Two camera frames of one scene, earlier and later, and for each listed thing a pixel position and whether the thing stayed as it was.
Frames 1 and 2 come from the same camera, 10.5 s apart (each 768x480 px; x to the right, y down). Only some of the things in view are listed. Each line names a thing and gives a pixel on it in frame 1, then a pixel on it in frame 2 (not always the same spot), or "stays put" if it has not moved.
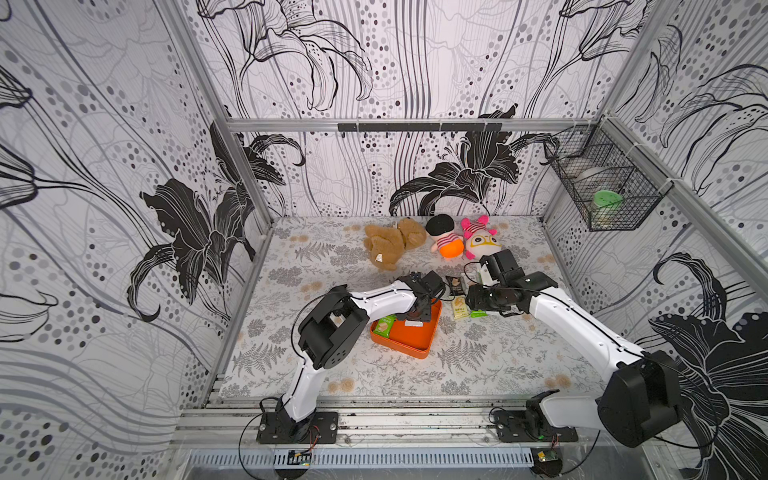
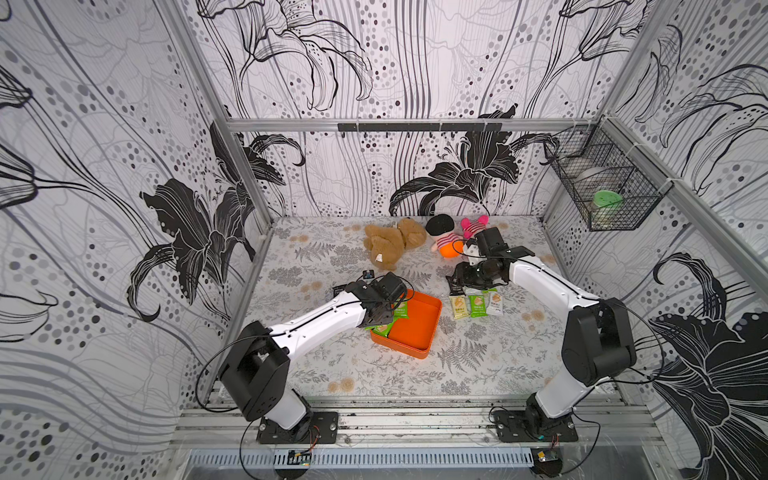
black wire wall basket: x=611 y=182 stays put
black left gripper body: x=422 y=313 to x=382 y=318
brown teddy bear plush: x=387 y=244 stays put
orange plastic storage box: x=411 y=337 stays put
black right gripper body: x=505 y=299 to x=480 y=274
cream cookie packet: x=460 y=307 stays put
